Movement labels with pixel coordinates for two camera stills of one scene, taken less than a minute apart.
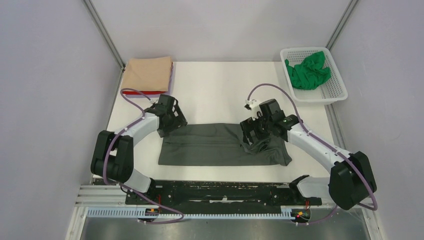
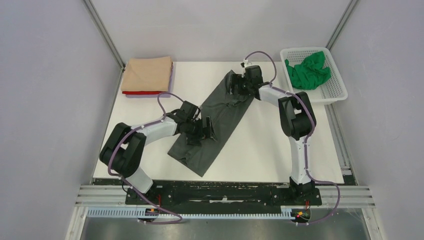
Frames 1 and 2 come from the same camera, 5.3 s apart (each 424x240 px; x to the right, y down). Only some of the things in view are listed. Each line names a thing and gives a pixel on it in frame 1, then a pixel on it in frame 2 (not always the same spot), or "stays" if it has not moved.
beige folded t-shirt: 148,74 stays
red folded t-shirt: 134,93 stays
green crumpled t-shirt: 311,73 stays
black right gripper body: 261,126 → 244,84
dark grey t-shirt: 219,144 → 226,111
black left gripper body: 174,122 → 195,126
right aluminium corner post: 351,5 stays
